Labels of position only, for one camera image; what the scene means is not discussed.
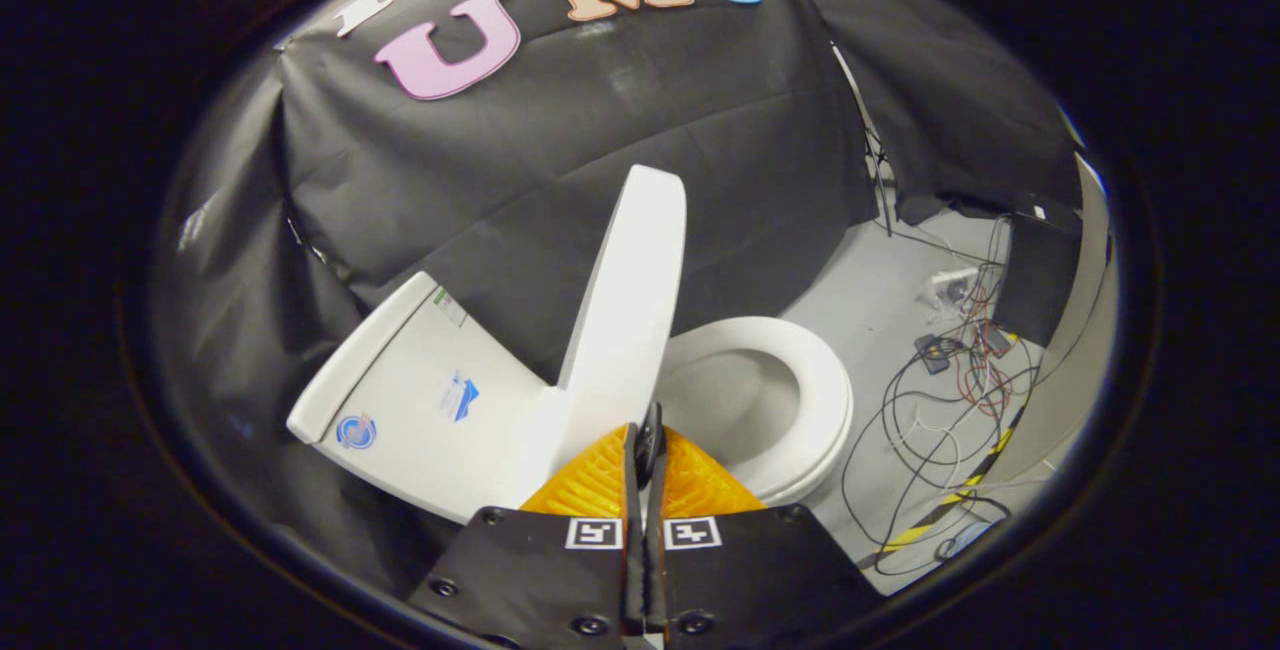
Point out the yellow black floor tape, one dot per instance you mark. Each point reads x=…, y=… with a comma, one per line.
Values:
x=950, y=505

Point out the black backdrop cloth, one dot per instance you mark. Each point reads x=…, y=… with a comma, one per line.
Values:
x=600, y=150

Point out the black box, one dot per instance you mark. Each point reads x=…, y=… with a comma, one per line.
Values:
x=1035, y=275

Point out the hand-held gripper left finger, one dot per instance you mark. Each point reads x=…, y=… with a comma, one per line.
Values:
x=630, y=580

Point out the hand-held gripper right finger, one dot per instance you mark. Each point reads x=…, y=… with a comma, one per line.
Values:
x=660, y=580

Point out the small black adapter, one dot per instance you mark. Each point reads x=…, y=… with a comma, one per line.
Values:
x=932, y=354

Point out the white toilet lid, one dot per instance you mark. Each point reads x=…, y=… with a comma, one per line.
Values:
x=630, y=310

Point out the white toilet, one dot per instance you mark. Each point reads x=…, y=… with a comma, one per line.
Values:
x=420, y=400

